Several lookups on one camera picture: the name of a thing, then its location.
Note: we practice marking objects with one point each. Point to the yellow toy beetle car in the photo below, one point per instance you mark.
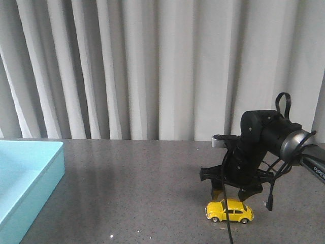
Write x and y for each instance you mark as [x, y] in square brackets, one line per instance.
[237, 211]

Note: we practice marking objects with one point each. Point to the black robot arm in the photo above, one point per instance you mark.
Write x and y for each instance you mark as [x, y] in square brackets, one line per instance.
[269, 145]

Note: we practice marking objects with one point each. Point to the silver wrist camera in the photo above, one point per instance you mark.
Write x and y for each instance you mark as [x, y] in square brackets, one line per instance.
[225, 141]

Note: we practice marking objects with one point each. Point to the light blue box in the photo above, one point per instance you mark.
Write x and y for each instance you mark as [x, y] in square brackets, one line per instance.
[30, 171]

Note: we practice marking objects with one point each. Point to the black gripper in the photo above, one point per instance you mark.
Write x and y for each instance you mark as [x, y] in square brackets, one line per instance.
[240, 169]

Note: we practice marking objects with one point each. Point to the grey pleated curtain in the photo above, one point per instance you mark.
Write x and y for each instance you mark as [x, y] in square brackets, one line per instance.
[157, 70]

